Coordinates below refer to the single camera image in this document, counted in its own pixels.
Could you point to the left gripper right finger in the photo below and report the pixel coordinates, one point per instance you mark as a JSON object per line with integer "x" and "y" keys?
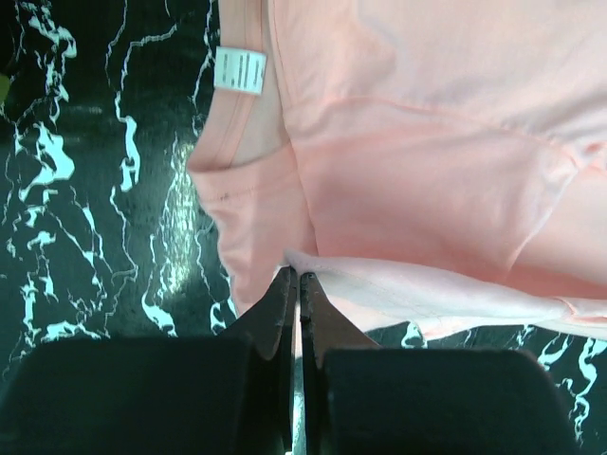
{"x": 362, "y": 398}

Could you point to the salmon pink t shirt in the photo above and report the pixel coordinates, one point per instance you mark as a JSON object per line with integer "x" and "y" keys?
{"x": 439, "y": 162}

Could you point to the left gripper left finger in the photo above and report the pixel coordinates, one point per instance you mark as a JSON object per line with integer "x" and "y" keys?
{"x": 227, "y": 394}

